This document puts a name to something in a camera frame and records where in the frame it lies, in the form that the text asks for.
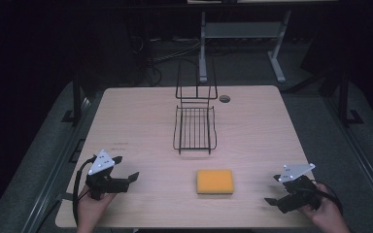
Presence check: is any grey metal table frame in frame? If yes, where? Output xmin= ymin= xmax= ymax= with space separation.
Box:
xmin=198 ymin=9 xmax=293 ymax=84

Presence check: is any person's right hand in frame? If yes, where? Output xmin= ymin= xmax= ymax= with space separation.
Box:
xmin=298 ymin=182 xmax=351 ymax=233

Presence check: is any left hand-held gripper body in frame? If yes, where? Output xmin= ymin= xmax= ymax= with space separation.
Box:
xmin=85 ymin=149 xmax=131 ymax=201

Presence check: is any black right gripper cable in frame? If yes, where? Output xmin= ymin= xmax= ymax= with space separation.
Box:
xmin=313 ymin=179 xmax=345 ymax=216

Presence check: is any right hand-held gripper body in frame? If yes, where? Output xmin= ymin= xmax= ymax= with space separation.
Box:
xmin=276 ymin=162 xmax=322 ymax=215

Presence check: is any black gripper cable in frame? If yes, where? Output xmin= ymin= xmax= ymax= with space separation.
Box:
xmin=72 ymin=155 xmax=97 ymax=226
xmin=313 ymin=179 xmax=345 ymax=216

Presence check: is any yellow sponge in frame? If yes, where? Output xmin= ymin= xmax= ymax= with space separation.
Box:
xmin=196 ymin=169 xmax=235 ymax=195

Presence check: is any black metal post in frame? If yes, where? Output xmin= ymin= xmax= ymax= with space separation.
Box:
xmin=61 ymin=69 xmax=83 ymax=124

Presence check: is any bundle of floor cables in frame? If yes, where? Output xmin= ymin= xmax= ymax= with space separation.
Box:
xmin=131 ymin=34 xmax=202 ymax=87

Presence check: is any person's left hand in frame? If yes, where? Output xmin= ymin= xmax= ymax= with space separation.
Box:
xmin=76 ymin=184 xmax=117 ymax=233

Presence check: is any black wire rack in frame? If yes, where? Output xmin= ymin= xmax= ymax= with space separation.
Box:
xmin=172 ymin=58 xmax=219 ymax=156

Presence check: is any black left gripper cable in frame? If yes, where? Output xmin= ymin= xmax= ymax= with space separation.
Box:
xmin=72 ymin=155 xmax=97 ymax=226

